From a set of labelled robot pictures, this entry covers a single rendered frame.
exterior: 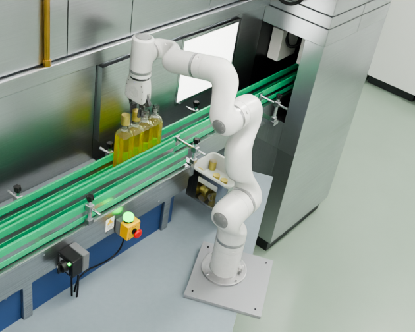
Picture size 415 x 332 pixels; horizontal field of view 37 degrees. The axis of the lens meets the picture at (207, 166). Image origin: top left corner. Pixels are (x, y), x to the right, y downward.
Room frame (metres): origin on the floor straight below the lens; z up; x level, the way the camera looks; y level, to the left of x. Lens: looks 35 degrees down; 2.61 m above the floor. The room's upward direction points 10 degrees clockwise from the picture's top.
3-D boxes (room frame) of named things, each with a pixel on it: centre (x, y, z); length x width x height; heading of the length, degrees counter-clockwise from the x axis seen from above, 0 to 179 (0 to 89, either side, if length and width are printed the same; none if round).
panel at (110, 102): (2.51, 0.22, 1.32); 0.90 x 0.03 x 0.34; 146
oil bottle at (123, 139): (2.08, 0.35, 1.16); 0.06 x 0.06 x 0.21; 57
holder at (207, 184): (2.30, -0.04, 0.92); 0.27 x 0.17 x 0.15; 56
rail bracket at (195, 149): (2.25, 0.08, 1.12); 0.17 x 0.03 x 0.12; 56
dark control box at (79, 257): (1.62, 0.42, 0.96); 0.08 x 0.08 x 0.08; 56
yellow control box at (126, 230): (1.85, 0.27, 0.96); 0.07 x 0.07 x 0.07; 56
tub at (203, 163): (2.29, -0.06, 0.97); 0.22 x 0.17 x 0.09; 56
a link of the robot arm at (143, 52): (2.13, 0.31, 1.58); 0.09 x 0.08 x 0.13; 149
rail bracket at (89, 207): (1.72, 0.38, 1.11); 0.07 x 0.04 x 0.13; 56
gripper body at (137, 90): (2.13, 0.31, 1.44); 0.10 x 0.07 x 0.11; 56
